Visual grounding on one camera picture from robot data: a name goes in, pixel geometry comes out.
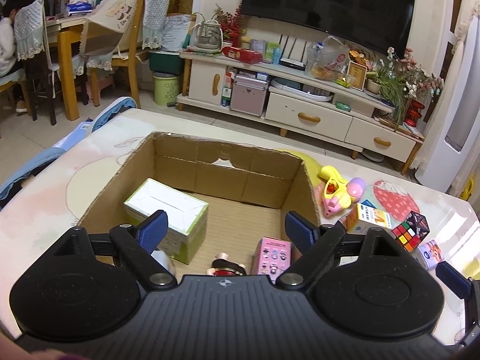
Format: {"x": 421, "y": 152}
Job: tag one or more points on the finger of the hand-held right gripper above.
{"x": 453, "y": 279}

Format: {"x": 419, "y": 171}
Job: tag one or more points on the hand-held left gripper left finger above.
{"x": 152, "y": 230}

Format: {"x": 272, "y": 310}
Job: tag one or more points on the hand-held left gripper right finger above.
{"x": 300, "y": 232}

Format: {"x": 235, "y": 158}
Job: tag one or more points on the blue box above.
{"x": 431, "y": 255}

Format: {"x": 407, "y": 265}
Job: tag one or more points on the grey round object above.
{"x": 165, "y": 262}

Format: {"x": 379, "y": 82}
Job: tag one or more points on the green and white box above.
{"x": 176, "y": 206}

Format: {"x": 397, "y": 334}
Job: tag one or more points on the small pink cartoon box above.
{"x": 272, "y": 255}

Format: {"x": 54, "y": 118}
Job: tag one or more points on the yellow toy water gun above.
{"x": 333, "y": 183}

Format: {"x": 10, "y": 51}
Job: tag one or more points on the green printed cardboard box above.
{"x": 225, "y": 210}

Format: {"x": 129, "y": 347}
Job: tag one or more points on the black-haired red-dress doll figurine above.
{"x": 225, "y": 266}

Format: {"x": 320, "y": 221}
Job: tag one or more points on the colourful puzzle cube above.
{"x": 407, "y": 238}

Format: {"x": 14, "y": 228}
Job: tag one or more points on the black geometric puzzle cube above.
{"x": 419, "y": 223}

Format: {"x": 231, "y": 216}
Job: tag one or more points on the orange and white box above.
{"x": 369, "y": 217}

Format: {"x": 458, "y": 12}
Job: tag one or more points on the cream television cabinet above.
{"x": 311, "y": 116}

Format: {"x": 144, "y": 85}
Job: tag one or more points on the small flat green box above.
{"x": 342, "y": 107}

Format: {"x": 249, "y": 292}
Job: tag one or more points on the light green trash bin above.
{"x": 168, "y": 89}

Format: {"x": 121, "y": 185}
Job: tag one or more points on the white oval tray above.
{"x": 300, "y": 90}

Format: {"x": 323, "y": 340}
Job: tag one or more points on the pink metal case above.
{"x": 248, "y": 95}

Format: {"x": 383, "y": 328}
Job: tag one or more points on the stack of books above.
{"x": 401, "y": 125}

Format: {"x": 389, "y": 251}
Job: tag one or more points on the yellow snack packet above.
{"x": 345, "y": 80}

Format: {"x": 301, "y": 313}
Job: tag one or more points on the white tower air conditioner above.
{"x": 461, "y": 120}

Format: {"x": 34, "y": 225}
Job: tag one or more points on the red vase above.
{"x": 414, "y": 111}

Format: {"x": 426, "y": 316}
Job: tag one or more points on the green potted plant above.
{"x": 390, "y": 90}

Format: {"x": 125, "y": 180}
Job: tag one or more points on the dark green storage box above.
{"x": 165, "y": 62}

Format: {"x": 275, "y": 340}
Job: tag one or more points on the white router with antennas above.
{"x": 292, "y": 58}

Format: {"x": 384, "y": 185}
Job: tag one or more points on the clear plastic bag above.
{"x": 326, "y": 58}

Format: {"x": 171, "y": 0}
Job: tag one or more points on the small green carton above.
{"x": 273, "y": 52}

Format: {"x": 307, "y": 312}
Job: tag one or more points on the red flat box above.
{"x": 242, "y": 55}

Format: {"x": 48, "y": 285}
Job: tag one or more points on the small white box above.
{"x": 258, "y": 45}

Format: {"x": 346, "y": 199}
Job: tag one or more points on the pink and white flower bouquet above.
{"x": 416, "y": 75}

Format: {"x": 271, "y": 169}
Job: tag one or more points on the white paper sheet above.
{"x": 176, "y": 32}

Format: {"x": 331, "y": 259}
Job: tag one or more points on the glass kettle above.
{"x": 208, "y": 35}

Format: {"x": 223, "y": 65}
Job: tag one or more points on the wooden dining table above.
{"x": 69, "y": 45}

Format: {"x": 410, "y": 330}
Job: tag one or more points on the beige cartoon printed cloth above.
{"x": 112, "y": 18}

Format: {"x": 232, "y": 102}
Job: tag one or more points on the lace covered wooden chair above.
{"x": 32, "y": 30}
{"x": 153, "y": 15}

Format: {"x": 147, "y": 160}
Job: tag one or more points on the red berry branches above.
{"x": 230, "y": 24}

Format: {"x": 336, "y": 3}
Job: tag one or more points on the black television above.
{"x": 330, "y": 3}

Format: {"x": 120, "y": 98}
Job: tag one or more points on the white curtain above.
{"x": 468, "y": 3}

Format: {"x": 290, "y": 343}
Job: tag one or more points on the wooden picture frame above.
{"x": 356, "y": 75}

